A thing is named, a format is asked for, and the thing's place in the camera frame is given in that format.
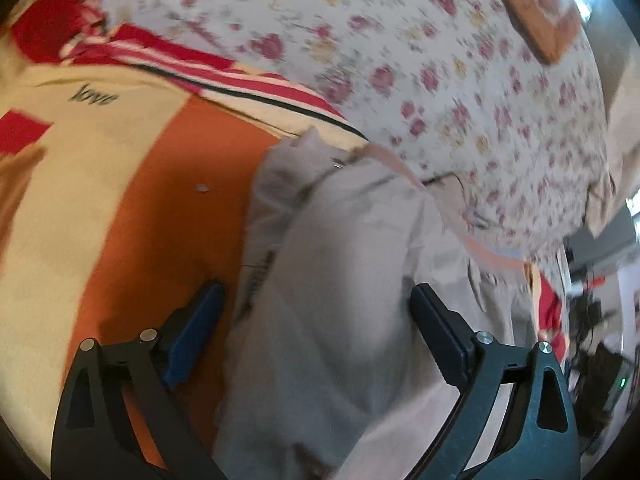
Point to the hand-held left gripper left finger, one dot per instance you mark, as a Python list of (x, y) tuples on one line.
[(195, 332)]

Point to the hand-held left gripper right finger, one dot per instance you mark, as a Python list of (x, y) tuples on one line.
[(440, 332)]

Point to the beige sweater with striped cuffs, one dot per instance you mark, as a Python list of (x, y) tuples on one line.
[(340, 285)]

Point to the black electronic equipment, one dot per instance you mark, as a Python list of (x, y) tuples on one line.
[(595, 360)]

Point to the red orange cream striped blanket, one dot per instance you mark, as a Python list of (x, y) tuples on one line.
[(75, 185)]

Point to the floral bed sheet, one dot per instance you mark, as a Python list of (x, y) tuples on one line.
[(450, 85)]

